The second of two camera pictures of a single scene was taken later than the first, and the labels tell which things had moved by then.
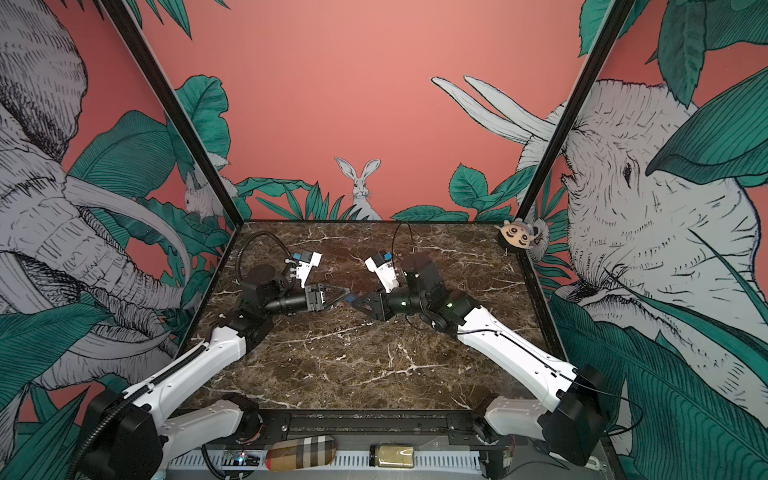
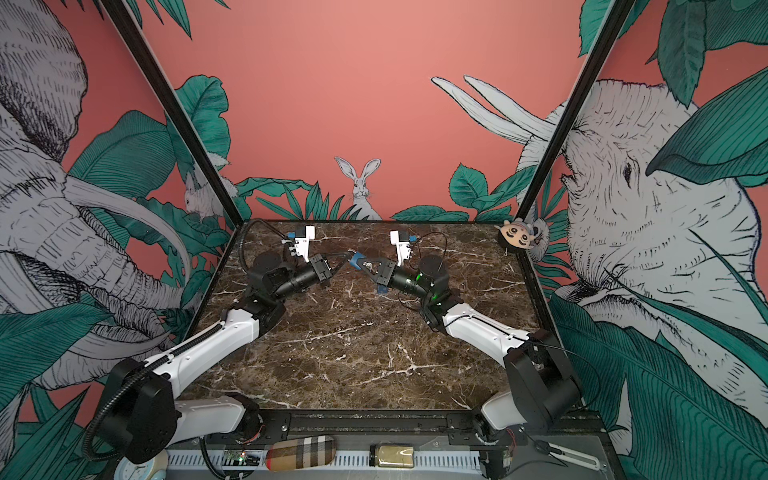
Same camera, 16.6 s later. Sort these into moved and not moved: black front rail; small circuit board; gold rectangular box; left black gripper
Moved: left black gripper
Not moved: black front rail; gold rectangular box; small circuit board
